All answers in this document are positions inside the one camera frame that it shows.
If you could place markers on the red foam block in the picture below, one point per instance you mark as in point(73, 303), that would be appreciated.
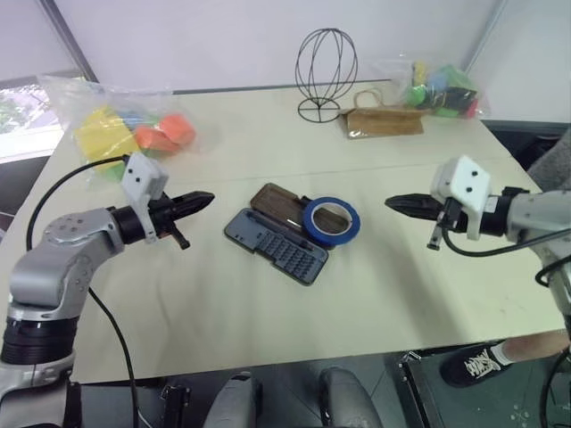
point(473, 109)

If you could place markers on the orange foam cylinder block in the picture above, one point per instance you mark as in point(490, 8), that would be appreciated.
point(178, 129)

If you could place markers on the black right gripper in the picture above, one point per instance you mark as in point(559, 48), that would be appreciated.
point(452, 218)

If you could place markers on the black foam block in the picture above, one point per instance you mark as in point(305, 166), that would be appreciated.
point(457, 98)

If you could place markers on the blue foam triangle block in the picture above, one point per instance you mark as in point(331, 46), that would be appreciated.
point(437, 81)

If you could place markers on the grey rounded shape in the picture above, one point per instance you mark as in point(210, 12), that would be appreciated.
point(232, 401)
point(348, 401)

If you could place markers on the black sneaker white print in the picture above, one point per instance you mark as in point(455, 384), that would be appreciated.
point(468, 365)

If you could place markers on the large green foam block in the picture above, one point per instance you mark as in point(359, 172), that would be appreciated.
point(457, 76)

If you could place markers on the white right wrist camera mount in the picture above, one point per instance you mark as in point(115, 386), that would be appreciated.
point(468, 178)

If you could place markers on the white frame post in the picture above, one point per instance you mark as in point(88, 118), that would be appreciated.
point(484, 31)

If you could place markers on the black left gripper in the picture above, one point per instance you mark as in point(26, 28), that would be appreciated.
point(163, 218)

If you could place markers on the light blue foam block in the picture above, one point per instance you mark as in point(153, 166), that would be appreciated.
point(129, 120)

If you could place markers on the large yellow foam block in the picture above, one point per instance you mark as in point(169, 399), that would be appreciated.
point(105, 134)

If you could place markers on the orange foam wedge block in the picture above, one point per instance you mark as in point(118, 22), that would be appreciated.
point(151, 138)

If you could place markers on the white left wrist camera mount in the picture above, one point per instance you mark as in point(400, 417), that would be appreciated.
point(143, 176)

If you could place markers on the bare person leg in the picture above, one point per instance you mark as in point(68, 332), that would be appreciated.
point(535, 345)

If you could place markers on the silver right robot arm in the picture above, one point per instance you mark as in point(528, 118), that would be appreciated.
point(531, 209)

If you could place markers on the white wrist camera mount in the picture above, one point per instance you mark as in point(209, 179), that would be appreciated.
point(468, 178)
point(143, 176)

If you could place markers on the large clear plastic bag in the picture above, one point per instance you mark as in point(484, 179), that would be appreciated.
point(67, 98)

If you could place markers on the small yellow foam block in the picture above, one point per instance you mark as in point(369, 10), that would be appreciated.
point(418, 71)

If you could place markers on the small green foam block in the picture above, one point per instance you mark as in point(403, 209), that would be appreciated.
point(416, 95)

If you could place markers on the blue masking tape roll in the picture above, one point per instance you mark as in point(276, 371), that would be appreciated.
point(330, 241)

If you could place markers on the dark wall skirting strip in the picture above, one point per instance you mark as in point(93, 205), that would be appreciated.
point(232, 89)

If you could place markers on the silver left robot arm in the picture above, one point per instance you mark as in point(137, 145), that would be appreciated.
point(67, 249)

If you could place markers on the small clear plastic bag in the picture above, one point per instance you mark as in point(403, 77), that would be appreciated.
point(388, 76)

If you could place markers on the dark window frame post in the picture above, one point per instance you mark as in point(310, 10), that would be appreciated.
point(71, 40)

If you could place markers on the grey patterned fabric chair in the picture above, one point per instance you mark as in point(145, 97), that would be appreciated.
point(553, 165)

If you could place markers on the black bracket under table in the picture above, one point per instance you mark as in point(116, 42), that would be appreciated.
point(176, 405)

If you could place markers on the black metal frame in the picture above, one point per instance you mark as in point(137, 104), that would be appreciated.
point(419, 392)

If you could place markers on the white sock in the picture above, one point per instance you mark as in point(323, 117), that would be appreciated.
point(502, 354)

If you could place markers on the brown paper bag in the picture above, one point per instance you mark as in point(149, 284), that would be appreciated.
point(383, 122)

